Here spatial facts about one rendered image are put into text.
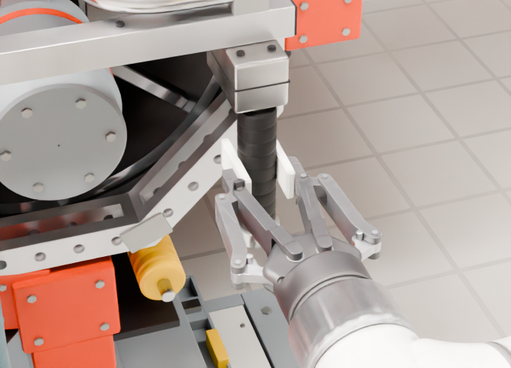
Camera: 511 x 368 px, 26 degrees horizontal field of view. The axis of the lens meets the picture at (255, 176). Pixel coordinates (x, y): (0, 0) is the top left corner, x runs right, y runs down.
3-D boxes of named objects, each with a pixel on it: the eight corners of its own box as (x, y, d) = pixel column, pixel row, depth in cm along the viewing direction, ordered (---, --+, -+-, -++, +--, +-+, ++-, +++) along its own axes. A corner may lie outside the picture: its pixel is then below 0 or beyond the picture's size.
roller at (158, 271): (137, 172, 159) (134, 139, 155) (192, 309, 136) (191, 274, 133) (96, 179, 157) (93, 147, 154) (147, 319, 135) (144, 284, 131)
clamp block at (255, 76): (257, 55, 104) (257, 4, 101) (290, 106, 97) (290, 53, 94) (205, 64, 102) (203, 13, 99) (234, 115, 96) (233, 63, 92)
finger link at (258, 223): (306, 285, 92) (291, 291, 91) (242, 210, 99) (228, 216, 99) (308, 249, 89) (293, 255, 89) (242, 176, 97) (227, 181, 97)
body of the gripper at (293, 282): (285, 362, 87) (249, 285, 94) (385, 337, 89) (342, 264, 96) (287, 292, 83) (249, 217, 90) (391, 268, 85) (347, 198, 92)
